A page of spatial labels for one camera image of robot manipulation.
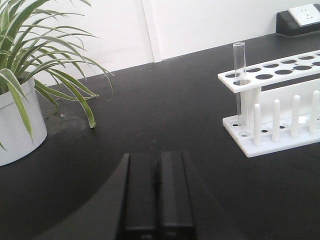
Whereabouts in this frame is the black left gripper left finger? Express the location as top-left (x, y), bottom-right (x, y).
top-left (117, 153), bottom-right (157, 240)

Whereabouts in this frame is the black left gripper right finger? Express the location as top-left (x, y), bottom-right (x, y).
top-left (157, 151), bottom-right (195, 240)

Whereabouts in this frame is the clear glass test tube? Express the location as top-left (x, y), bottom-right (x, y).
top-left (232, 42), bottom-right (247, 126)

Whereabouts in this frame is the white test tube rack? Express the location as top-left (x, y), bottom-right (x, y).
top-left (218, 50), bottom-right (320, 158)

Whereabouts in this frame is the white plant pot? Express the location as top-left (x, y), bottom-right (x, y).
top-left (0, 78), bottom-right (47, 166)

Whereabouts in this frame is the green spider plant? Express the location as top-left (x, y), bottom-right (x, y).
top-left (0, 0), bottom-right (112, 139)

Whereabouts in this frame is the white power socket black base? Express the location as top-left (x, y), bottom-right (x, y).
top-left (276, 3), bottom-right (320, 37)

